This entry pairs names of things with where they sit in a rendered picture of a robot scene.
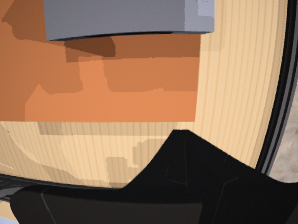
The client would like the dark brown low bench with grey legs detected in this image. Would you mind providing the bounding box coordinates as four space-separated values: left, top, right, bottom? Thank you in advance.
0 0 201 122

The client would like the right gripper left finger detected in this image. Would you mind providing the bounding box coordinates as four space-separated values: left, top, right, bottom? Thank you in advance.
10 129 202 224

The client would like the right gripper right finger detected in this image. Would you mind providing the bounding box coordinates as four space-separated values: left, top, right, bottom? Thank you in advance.
181 129 298 224

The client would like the grey network switch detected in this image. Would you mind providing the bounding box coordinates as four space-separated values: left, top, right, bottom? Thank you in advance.
43 0 215 41

